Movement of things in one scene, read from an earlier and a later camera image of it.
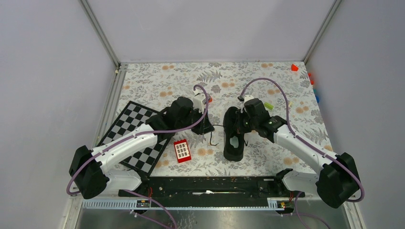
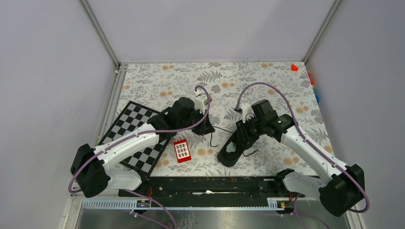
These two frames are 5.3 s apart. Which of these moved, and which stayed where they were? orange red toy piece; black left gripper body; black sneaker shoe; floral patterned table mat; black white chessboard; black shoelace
Moved: black sneaker shoe; black shoelace
Stayed: orange red toy piece; black white chessboard; black left gripper body; floral patterned table mat
